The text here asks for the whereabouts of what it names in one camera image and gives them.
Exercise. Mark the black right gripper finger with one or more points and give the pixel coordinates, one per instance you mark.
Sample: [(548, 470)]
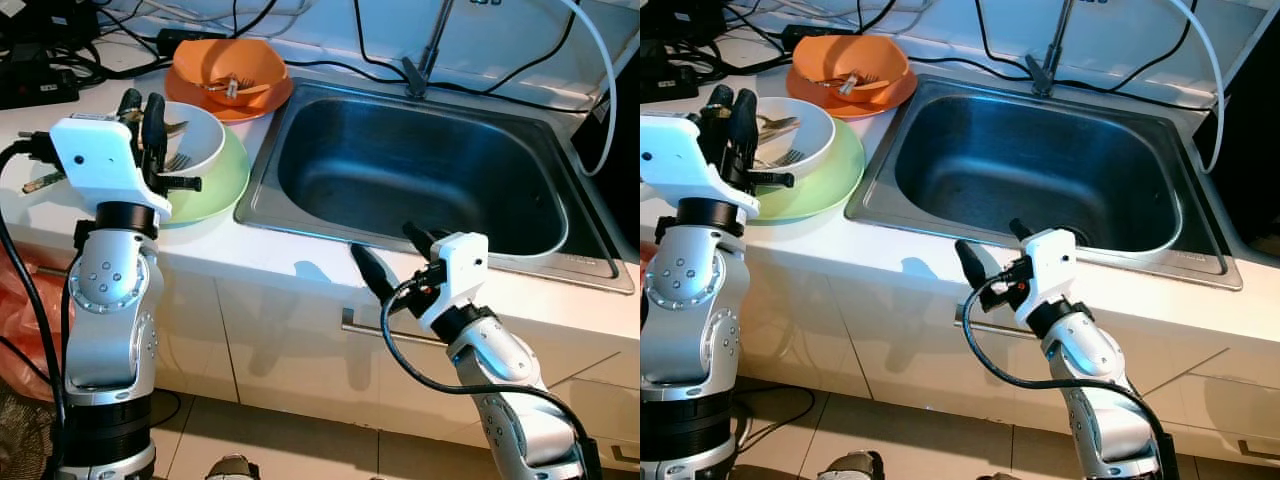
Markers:
[(1019, 231), (418, 240), (972, 265), (373, 272)]

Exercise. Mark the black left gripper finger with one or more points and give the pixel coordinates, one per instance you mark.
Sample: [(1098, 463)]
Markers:
[(719, 104), (744, 125), (155, 125), (130, 104)]

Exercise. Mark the metal spoon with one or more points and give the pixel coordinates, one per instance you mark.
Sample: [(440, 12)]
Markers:
[(780, 124), (176, 127)]

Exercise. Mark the white bowl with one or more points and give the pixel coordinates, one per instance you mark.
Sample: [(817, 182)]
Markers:
[(205, 140), (815, 135)]

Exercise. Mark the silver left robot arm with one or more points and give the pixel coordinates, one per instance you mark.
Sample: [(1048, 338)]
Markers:
[(110, 320), (690, 320)]

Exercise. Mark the white kitchen base cabinet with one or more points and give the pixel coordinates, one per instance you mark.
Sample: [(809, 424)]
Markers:
[(870, 340), (280, 340)]

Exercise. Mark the black power strip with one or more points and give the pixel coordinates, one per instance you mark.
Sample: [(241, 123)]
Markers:
[(660, 82), (35, 90)]

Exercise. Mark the stainless steel sink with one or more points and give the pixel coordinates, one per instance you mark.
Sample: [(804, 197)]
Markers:
[(1040, 160), (420, 170)]

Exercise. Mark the light green plate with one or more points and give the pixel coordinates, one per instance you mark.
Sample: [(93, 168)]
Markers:
[(225, 185), (835, 180)]

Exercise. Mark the orange plastic bowl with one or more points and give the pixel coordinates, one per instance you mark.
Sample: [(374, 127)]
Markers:
[(200, 60), (830, 58)]

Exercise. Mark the small metal utensil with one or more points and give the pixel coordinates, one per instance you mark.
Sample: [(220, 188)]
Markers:
[(232, 88), (850, 84)]

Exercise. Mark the black power adapter brick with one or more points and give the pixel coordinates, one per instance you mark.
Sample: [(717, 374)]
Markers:
[(812, 36), (190, 40)]

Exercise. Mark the black electronic box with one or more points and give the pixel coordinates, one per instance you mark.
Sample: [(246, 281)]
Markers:
[(680, 20), (50, 25)]

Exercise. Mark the orange plastic plate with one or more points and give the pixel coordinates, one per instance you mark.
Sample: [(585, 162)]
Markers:
[(265, 105), (895, 100)]

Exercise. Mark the orange plastic bag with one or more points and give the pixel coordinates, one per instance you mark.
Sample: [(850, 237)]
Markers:
[(646, 265), (25, 330)]

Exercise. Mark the dark metal faucet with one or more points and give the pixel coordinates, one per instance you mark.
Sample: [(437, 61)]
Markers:
[(1043, 72), (420, 72)]

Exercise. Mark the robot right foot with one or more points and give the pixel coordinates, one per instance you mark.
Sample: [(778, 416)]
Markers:
[(985, 476)]

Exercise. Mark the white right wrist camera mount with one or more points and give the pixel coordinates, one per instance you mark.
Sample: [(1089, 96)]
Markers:
[(460, 270), (1050, 265)]

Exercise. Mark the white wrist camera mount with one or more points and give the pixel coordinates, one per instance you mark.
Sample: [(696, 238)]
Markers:
[(690, 160), (1050, 265), (95, 160), (460, 270)]

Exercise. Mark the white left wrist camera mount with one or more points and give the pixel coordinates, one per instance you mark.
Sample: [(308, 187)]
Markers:
[(690, 160), (95, 160)]

